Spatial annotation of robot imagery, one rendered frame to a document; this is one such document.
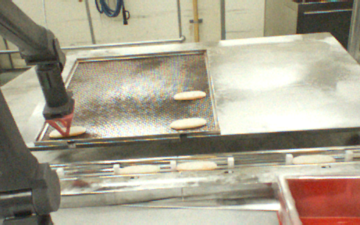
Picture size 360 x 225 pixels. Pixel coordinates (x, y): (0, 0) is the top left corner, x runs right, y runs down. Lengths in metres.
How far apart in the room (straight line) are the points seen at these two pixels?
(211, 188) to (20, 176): 0.39
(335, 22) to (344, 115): 1.61
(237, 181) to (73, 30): 4.08
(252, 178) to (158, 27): 3.82
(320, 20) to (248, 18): 1.78
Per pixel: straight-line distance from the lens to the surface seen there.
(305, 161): 0.90
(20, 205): 0.70
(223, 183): 0.81
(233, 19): 4.24
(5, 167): 0.64
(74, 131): 1.02
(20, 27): 0.73
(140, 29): 4.55
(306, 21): 2.56
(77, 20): 4.68
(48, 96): 0.95
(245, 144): 1.03
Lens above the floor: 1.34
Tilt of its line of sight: 25 degrees down
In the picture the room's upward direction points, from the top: 5 degrees counter-clockwise
